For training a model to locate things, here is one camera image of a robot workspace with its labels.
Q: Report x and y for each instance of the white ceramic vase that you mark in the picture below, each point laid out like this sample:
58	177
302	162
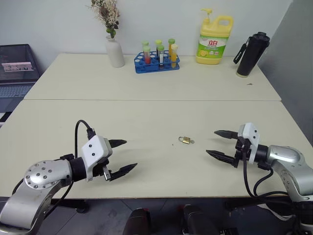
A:
115	54

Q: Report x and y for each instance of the green-capped tube, orange liquid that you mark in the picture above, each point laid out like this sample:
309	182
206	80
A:
171	42

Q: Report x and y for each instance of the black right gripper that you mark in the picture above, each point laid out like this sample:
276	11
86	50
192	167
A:
242	149

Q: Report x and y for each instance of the yellow-capped tube, orange liquid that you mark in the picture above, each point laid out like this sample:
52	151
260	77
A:
174	54

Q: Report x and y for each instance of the yellow detergent pump bottle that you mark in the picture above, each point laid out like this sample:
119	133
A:
212	41

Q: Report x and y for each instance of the green-capped test tube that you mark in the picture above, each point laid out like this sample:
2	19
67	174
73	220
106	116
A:
145	43

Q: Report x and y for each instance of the green-capped tube, red liquid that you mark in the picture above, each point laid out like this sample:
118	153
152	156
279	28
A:
147	55

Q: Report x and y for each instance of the small brass padlock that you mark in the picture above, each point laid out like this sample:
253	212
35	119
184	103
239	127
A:
185	140

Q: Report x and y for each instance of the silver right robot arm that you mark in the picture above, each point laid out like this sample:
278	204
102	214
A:
286	155

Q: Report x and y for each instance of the black table foot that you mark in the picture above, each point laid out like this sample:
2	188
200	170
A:
82	206

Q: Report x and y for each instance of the dried flower bunch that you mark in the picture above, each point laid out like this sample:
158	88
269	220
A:
107	14

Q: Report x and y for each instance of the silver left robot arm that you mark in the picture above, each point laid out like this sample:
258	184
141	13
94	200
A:
41	176

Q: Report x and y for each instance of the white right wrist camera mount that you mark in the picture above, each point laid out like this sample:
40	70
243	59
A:
252	137

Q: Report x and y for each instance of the green-capped tube, white label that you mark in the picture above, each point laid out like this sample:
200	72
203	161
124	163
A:
161	55

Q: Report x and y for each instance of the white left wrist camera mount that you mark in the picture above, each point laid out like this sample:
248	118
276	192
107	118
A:
94	149

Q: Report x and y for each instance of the dark rounded shape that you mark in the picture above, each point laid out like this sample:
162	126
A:
195	220
137	221

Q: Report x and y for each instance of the blue test tube rack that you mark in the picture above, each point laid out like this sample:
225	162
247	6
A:
151	67

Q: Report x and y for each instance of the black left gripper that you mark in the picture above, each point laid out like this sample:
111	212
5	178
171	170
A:
100	167

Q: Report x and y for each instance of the green-capped tube, dark liquid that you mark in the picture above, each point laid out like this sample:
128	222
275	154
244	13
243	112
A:
158	45

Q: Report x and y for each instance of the grey laptop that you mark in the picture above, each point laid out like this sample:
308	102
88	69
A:
15	73

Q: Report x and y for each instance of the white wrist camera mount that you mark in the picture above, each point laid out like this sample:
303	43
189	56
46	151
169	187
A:
94	149
252	137

